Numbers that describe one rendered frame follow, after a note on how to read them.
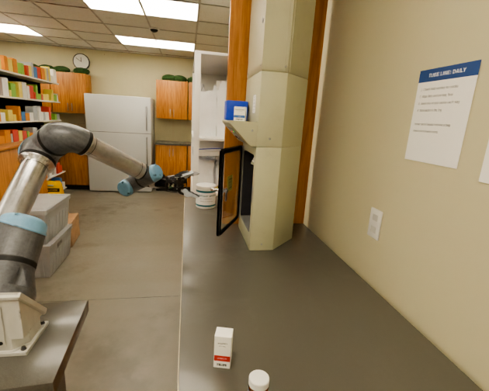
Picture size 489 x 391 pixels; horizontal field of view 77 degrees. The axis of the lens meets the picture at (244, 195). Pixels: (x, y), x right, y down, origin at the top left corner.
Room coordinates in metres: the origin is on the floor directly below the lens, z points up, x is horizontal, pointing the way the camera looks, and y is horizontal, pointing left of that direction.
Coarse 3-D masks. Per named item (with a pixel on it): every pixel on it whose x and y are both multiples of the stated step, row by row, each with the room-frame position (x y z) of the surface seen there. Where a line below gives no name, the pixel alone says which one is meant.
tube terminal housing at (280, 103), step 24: (264, 72) 1.31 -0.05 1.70; (264, 96) 1.31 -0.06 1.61; (288, 96) 1.34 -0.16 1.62; (264, 120) 1.31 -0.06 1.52; (288, 120) 1.36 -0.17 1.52; (264, 144) 1.31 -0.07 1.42; (288, 144) 1.38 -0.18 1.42; (264, 168) 1.31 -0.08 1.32; (288, 168) 1.39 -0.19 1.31; (264, 192) 1.31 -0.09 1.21; (288, 192) 1.41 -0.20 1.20; (240, 216) 1.58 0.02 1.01; (264, 216) 1.32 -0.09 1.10; (288, 216) 1.44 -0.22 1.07; (264, 240) 1.32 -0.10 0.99
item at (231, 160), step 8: (232, 152) 1.46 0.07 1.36; (240, 152) 1.58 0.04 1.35; (224, 160) 1.36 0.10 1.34; (232, 160) 1.46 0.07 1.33; (224, 168) 1.36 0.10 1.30; (232, 168) 1.47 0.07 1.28; (224, 176) 1.37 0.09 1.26; (232, 176) 1.48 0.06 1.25; (224, 184) 1.37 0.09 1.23; (232, 184) 1.48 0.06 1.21; (224, 192) 1.38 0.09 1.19; (232, 192) 1.49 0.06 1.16; (224, 200) 1.38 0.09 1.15; (232, 200) 1.49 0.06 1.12; (224, 208) 1.39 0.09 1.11; (232, 208) 1.50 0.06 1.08; (224, 216) 1.39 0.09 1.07; (232, 216) 1.51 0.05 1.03; (224, 224) 1.40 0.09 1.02
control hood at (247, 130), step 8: (224, 120) 1.48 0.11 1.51; (232, 120) 1.33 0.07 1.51; (232, 128) 1.38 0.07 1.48; (240, 128) 1.29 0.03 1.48; (248, 128) 1.30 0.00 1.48; (256, 128) 1.30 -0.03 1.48; (240, 136) 1.35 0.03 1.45; (248, 136) 1.30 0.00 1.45; (256, 136) 1.31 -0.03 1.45; (248, 144) 1.31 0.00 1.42
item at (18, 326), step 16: (0, 304) 0.61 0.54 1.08; (16, 304) 0.62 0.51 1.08; (32, 304) 0.66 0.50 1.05; (0, 320) 0.61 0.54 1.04; (16, 320) 0.62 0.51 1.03; (32, 320) 0.66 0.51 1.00; (0, 336) 0.61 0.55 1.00; (16, 336) 0.62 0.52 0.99; (32, 336) 0.66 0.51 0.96; (0, 352) 0.61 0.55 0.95; (16, 352) 0.61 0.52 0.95
